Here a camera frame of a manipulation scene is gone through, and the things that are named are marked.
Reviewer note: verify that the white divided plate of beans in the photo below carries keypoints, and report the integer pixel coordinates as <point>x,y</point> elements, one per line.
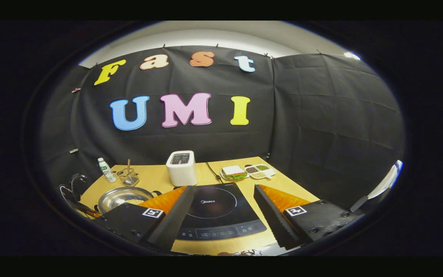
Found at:
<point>260,172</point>

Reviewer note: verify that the black induction cooktop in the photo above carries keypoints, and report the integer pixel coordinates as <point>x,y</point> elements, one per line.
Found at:
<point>221,209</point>

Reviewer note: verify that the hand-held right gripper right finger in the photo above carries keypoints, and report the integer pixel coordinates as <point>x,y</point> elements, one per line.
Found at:
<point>271,217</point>

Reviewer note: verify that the white toaster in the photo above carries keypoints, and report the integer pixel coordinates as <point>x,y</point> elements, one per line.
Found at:
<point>182,173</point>

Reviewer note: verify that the white bottle with green label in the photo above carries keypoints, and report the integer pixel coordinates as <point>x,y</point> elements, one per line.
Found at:
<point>107,171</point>

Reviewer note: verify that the pile of soybeans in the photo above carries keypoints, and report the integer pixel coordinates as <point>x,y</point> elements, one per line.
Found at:
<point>134,201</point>

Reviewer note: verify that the stainless steel pot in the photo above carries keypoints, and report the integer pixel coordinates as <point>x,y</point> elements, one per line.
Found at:
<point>115,198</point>

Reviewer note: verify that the sandwich with lettuce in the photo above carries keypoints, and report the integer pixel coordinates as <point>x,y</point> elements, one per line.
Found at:
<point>233,172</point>

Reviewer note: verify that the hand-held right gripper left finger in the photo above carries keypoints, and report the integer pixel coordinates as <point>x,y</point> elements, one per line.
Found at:
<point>175,219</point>

